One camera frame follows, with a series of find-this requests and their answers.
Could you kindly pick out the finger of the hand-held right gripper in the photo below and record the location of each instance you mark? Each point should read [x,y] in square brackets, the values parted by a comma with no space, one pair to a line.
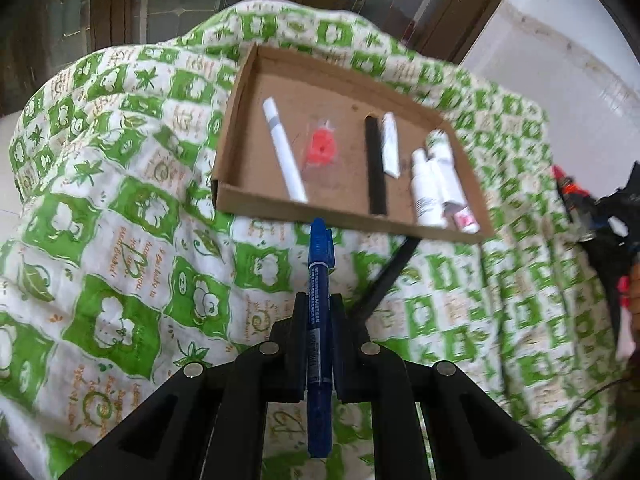
[590,220]

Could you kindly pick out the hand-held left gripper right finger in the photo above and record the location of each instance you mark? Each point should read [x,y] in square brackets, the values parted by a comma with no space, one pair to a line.
[342,345]

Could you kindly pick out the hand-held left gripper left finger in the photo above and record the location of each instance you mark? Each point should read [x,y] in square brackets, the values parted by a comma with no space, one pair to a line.
[295,345]

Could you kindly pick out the blue marker pen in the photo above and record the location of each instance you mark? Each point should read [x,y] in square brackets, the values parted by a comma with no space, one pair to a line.
[319,320]

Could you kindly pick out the cardboard tray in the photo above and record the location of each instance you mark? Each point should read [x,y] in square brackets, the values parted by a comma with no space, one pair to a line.
[345,195]

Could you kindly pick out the white squeeze bottle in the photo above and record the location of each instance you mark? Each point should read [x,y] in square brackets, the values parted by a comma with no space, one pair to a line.
[425,195]

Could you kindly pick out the red and black object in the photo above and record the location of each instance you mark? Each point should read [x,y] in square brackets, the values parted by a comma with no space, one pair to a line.
[570,185]

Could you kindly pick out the black stick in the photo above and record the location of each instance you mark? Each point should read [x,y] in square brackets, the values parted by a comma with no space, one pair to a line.
[385,277]

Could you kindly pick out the pink floral cream tube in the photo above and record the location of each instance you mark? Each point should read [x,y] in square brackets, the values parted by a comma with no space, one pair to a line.
[467,221]

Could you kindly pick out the white tube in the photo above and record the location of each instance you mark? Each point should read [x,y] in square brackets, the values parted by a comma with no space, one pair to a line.
[447,175]
[390,145]

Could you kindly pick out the black bar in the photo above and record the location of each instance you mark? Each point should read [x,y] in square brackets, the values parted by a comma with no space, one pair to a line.
[376,170]

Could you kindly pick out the white stick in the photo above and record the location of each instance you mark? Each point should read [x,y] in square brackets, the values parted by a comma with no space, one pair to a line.
[282,152]

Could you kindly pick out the red item in clear bag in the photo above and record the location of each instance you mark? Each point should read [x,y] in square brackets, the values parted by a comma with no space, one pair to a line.
[320,147]

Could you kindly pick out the green and white printed blanket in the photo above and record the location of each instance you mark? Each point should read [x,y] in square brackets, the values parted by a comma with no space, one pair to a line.
[125,210]

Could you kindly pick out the wooden cabinet with glass doors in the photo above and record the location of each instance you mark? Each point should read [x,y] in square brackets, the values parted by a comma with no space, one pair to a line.
[150,0]

